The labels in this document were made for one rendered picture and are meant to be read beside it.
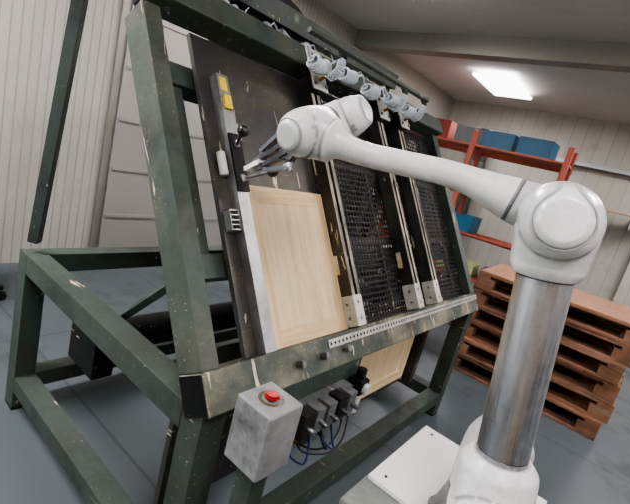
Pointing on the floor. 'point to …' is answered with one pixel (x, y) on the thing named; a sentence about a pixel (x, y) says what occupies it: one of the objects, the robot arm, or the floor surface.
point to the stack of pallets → (576, 329)
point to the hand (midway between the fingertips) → (254, 165)
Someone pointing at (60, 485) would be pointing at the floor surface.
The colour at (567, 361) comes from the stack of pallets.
